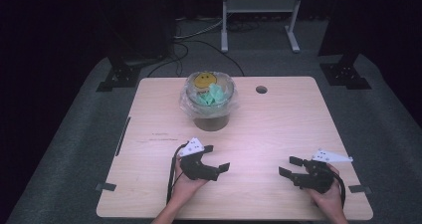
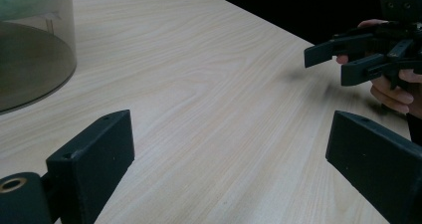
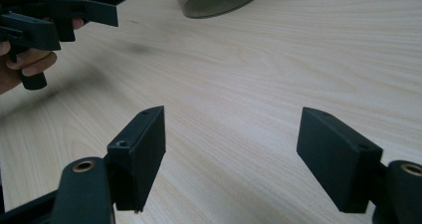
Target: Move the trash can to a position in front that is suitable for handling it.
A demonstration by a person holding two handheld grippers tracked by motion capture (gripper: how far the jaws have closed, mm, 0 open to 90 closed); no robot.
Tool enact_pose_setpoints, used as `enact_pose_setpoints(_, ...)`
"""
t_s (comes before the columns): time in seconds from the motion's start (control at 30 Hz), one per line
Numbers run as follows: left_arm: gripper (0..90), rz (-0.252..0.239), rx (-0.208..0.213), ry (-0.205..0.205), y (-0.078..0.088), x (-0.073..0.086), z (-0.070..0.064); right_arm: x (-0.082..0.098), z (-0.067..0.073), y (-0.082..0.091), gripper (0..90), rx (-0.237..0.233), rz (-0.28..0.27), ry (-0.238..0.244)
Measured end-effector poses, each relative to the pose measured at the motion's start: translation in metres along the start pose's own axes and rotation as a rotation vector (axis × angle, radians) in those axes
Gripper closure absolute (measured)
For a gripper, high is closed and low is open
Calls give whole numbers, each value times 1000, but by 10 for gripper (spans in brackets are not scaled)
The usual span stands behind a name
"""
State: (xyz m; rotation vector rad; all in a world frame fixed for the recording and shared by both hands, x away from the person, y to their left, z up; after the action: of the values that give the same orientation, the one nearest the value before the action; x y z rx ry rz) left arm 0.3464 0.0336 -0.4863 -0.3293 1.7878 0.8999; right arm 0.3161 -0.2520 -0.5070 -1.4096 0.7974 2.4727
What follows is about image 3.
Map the grey translucent plastic cup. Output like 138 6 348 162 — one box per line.
169 0 266 20

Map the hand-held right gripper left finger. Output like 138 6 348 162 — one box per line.
105 105 166 214

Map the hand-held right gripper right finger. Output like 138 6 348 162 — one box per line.
296 106 384 214

